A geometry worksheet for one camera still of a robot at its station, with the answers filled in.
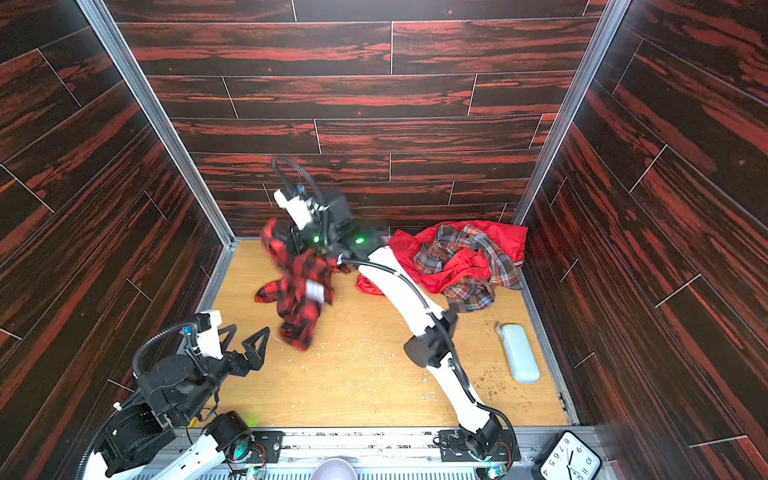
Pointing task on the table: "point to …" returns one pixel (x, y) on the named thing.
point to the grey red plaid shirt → (475, 294)
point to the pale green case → (520, 355)
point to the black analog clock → (566, 457)
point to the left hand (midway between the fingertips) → (256, 330)
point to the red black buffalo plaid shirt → (304, 284)
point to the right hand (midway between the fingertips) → (280, 230)
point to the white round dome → (333, 469)
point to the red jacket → (462, 265)
